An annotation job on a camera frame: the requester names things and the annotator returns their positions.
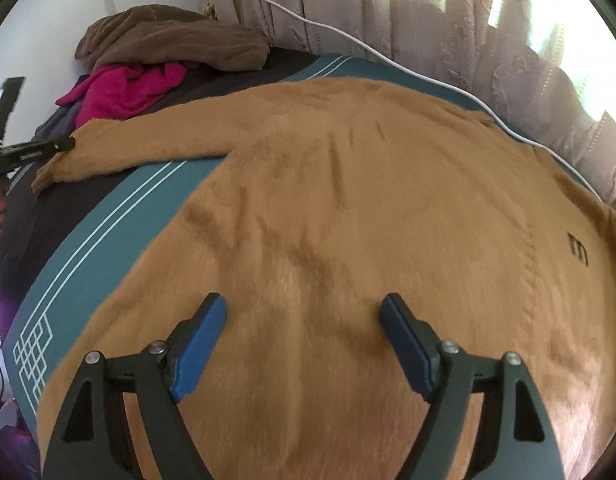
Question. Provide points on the magenta garment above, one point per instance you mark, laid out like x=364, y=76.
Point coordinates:
x=122, y=90

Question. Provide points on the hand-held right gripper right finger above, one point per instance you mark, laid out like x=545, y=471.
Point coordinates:
x=408, y=345

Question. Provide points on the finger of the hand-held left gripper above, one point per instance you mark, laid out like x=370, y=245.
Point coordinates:
x=37, y=150
x=8, y=102

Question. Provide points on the dark bed sheet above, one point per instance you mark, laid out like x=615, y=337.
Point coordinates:
x=27, y=230

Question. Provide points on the cream lace curtain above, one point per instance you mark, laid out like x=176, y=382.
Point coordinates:
x=488, y=45

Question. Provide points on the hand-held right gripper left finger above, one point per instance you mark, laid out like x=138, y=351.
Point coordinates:
x=200, y=345

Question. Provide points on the tan fuzzy sweater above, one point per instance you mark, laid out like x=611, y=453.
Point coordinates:
x=338, y=210

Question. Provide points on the grey purple garment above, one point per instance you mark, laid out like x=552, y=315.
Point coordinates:
x=57, y=122

